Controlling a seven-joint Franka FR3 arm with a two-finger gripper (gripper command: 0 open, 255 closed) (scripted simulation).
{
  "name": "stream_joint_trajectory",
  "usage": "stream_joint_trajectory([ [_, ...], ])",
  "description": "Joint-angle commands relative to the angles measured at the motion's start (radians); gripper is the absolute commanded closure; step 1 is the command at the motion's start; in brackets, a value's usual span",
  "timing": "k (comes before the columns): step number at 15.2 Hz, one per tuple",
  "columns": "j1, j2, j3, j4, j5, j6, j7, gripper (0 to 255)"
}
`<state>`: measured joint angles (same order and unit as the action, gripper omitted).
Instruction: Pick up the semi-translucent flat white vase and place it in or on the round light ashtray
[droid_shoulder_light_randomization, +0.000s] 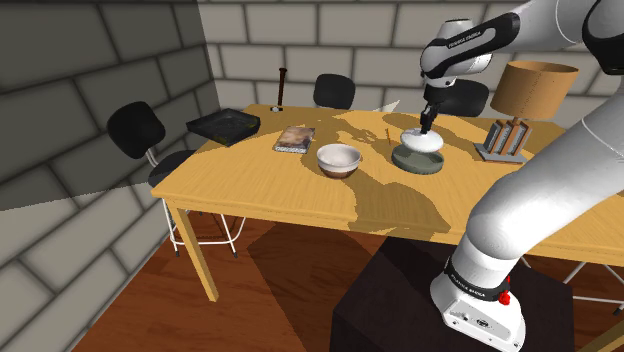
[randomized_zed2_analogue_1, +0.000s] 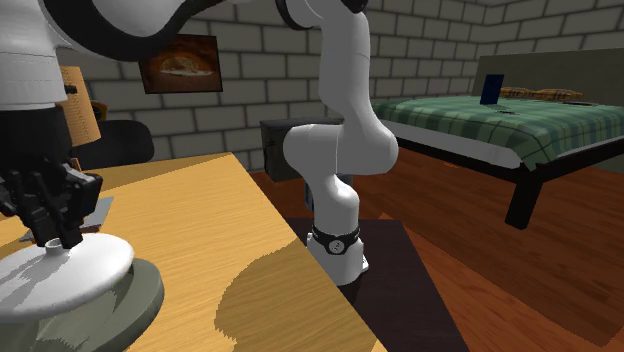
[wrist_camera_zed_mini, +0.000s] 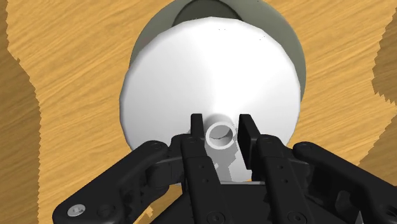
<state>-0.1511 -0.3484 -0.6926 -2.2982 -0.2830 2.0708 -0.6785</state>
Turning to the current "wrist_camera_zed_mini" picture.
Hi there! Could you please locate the grey round bowl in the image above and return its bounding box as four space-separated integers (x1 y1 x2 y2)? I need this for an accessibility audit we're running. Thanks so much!
129 0 307 103

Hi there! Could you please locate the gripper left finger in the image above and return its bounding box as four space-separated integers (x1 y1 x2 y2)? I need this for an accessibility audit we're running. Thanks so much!
52 113 234 224

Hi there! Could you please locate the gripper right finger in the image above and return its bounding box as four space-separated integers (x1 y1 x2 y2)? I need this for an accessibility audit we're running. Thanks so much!
237 113 397 224

